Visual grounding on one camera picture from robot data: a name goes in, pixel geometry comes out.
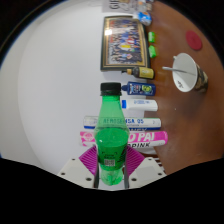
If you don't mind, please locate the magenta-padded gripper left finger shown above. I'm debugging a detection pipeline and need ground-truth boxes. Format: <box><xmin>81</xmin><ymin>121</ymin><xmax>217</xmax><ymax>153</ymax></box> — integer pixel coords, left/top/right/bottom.
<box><xmin>57</xmin><ymin>145</ymin><xmax>100</xmax><ymax>189</ymax></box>

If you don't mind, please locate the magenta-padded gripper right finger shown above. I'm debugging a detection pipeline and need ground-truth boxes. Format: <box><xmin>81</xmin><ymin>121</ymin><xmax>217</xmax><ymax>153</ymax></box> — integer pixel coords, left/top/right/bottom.
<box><xmin>124</xmin><ymin>145</ymin><xmax>167</xmax><ymax>189</ymax></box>

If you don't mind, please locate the green plastic drink bottle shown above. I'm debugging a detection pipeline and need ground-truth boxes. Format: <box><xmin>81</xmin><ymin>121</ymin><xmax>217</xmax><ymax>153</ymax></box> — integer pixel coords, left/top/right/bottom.
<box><xmin>93</xmin><ymin>82</ymin><xmax>131</xmax><ymax>186</ymax></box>

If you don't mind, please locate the pink cardboard tube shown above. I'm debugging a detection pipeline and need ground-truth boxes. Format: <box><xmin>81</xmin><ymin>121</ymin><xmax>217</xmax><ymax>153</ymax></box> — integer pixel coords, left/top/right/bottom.
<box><xmin>79</xmin><ymin>130</ymin><xmax>169</xmax><ymax>148</ymax></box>

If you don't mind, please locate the white bottle with blue cap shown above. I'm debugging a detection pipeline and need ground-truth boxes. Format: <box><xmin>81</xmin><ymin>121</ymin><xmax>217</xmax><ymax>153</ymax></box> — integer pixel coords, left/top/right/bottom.
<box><xmin>121</xmin><ymin>98</ymin><xmax>159</xmax><ymax>112</ymax></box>

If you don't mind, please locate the blue pump bottle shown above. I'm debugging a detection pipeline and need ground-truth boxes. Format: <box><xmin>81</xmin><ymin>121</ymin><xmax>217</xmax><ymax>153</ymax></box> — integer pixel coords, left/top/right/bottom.
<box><xmin>121</xmin><ymin>81</ymin><xmax>157</xmax><ymax>97</ymax></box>

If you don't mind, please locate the amber bottle with black cap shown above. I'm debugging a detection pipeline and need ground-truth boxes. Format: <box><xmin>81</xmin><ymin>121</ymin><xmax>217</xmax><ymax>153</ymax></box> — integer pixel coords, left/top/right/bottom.
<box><xmin>126</xmin><ymin>66</ymin><xmax>155</xmax><ymax>80</ymax></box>

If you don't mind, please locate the dark floral paper cup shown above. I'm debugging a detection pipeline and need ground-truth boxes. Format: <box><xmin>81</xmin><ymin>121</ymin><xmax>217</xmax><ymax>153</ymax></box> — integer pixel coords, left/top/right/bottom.
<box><xmin>171</xmin><ymin>52</ymin><xmax>210</xmax><ymax>94</ymax></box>

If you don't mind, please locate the thin stirring stick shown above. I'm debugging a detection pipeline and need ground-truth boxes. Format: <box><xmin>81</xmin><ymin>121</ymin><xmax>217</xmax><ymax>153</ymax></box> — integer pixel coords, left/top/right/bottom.
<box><xmin>162</xmin><ymin>66</ymin><xmax>196</xmax><ymax>75</ymax></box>

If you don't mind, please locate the framed group picture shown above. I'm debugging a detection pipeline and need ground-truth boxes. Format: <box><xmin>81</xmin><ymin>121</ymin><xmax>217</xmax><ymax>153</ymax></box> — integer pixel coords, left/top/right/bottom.
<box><xmin>100</xmin><ymin>14</ymin><xmax>150</xmax><ymax>72</ymax></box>

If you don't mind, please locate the flat round red coaster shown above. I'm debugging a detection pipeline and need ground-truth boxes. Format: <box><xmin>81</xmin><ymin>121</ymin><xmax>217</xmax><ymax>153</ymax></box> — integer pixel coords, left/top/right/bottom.
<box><xmin>185</xmin><ymin>30</ymin><xmax>204</xmax><ymax>52</ymax></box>

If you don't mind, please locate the blue tissue pack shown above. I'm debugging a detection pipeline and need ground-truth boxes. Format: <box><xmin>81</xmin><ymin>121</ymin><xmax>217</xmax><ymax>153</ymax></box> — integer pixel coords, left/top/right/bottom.
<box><xmin>134</xmin><ymin>10</ymin><xmax>154</xmax><ymax>26</ymax></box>

